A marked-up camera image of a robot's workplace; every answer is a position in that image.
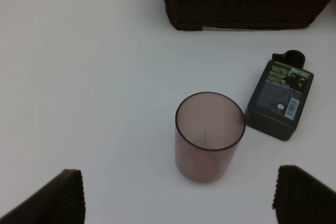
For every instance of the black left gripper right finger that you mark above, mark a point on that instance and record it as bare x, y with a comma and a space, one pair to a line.
301, 198

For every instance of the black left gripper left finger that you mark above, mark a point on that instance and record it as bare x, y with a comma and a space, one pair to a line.
61, 200

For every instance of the translucent purple plastic cup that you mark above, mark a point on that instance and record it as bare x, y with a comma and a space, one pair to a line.
208, 129

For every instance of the dark green square bottle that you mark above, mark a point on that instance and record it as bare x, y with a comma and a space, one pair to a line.
277, 102

